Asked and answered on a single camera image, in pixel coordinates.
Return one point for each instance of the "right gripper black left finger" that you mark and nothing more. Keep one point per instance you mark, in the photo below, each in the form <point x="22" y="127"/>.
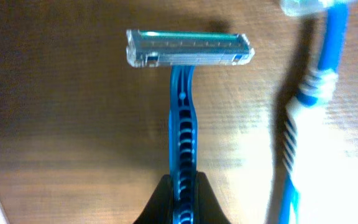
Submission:
<point x="159" y="208"/>

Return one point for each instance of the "blue white toothbrush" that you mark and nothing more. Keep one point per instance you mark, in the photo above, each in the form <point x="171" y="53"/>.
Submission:
<point x="321" y="181"/>

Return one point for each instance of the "blue disposable razor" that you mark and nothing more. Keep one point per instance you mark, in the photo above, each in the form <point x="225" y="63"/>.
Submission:
<point x="183" y="52"/>

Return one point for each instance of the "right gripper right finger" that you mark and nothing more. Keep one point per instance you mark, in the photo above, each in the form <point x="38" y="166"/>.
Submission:
<point x="206" y="207"/>

